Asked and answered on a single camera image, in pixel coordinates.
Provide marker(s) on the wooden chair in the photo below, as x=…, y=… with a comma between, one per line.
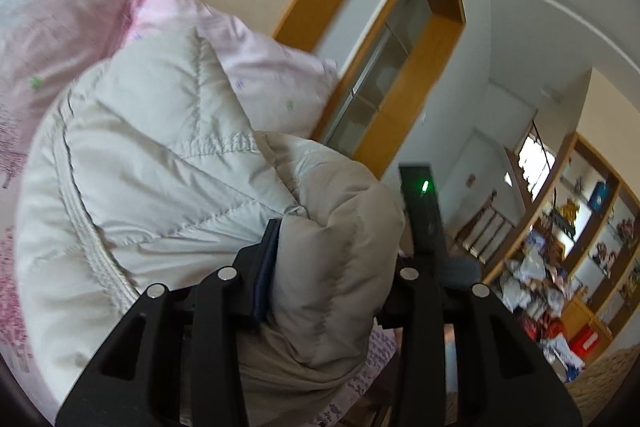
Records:
x=487, y=224

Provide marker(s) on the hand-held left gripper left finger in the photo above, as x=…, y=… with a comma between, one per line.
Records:
x=264, y=267

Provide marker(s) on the pile of clutter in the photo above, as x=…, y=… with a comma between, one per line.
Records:
x=530, y=279

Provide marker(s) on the wooden shelf unit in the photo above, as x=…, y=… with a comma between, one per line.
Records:
x=595, y=232

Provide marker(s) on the blue box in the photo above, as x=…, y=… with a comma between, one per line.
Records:
x=598, y=197

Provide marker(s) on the pink floral bed sheet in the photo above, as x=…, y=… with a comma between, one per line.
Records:
x=12, y=307

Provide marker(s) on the beige fluffy rug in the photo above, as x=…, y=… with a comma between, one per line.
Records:
x=610, y=387

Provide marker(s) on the white door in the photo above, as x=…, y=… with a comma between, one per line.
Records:
x=480, y=172

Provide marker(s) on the window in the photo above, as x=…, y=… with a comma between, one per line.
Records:
x=537, y=159

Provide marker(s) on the red box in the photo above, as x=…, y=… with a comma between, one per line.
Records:
x=585, y=339

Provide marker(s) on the wooden framed glass partition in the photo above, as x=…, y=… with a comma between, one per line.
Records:
x=400, y=72

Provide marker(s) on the grey puffer jacket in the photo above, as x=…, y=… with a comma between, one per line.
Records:
x=175, y=187

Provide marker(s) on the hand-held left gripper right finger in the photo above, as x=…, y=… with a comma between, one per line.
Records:
x=415, y=312

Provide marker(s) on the pink floral pillow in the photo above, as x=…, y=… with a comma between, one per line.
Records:
x=55, y=32
x=260, y=62

